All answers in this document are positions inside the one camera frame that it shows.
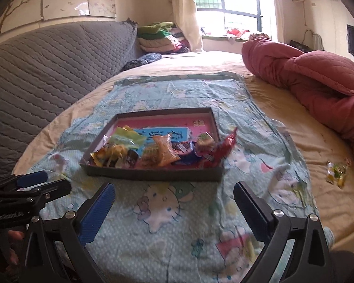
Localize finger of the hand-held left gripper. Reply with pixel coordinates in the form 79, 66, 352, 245
0, 170, 48, 193
0, 178, 72, 210

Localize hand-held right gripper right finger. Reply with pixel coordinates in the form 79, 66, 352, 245
234, 181, 337, 283

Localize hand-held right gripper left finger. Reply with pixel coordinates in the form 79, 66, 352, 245
18, 182, 117, 283

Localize clear bag of candies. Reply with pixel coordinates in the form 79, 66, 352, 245
90, 144, 139, 169

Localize red sausage packet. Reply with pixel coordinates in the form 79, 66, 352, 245
205, 127, 238, 161

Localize light green snack packet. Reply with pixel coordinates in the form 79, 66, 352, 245
109, 125, 147, 151

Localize clear round pastry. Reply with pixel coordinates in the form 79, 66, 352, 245
197, 132, 217, 152

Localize orange noodle snack packet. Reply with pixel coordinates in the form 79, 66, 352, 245
140, 134, 181, 169

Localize blue cookie packet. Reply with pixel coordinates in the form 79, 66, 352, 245
171, 140, 202, 164

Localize shallow pink-lined cardboard box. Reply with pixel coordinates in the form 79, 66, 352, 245
79, 108, 224, 183

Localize person's left hand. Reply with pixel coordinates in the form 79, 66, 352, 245
7, 229, 26, 267

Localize cartoon cat printed blanket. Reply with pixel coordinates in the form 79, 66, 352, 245
13, 72, 336, 283

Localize bed with beige sheet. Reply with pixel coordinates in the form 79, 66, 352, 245
12, 50, 354, 252

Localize yellow green candy wrappers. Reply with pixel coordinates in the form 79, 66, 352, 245
325, 157, 352, 188

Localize grey quilted headboard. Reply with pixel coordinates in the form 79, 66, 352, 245
0, 21, 139, 181

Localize red quilt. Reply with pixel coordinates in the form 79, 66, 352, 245
241, 38, 354, 185

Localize dark blue patterned pillow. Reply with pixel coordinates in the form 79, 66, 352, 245
119, 52, 162, 72

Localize red clothes on windowsill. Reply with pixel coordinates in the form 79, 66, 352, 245
224, 29, 252, 39

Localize pile of folded clothes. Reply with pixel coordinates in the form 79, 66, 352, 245
136, 21, 192, 54

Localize white sheer curtain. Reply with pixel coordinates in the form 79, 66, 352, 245
267, 0, 285, 42

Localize cream curtain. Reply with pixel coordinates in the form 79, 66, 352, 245
169, 0, 204, 52

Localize white cable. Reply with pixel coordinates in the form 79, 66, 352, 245
302, 29, 325, 51

